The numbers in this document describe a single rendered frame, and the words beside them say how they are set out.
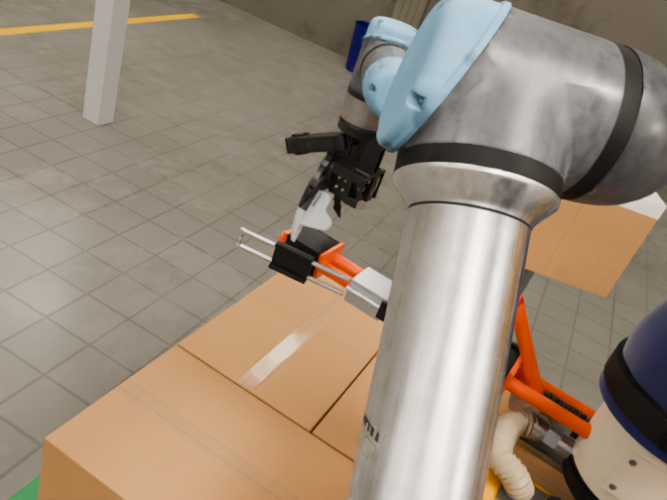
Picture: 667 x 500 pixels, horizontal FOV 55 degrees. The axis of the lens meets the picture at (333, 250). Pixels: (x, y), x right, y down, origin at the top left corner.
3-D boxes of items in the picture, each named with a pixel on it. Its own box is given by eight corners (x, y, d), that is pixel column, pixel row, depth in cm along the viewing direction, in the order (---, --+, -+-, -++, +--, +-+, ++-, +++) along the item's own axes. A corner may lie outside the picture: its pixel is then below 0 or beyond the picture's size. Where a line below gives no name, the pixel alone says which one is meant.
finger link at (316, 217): (311, 251, 96) (343, 200, 97) (280, 232, 98) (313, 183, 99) (316, 256, 99) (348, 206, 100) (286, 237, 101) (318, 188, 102)
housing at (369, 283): (394, 307, 109) (403, 286, 106) (376, 322, 103) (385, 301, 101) (360, 286, 111) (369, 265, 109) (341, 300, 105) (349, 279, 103)
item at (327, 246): (336, 266, 113) (345, 243, 111) (315, 280, 107) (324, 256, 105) (299, 243, 116) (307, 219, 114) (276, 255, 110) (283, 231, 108)
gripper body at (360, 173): (351, 213, 98) (378, 142, 92) (307, 187, 101) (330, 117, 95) (374, 200, 104) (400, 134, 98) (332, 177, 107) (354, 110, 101)
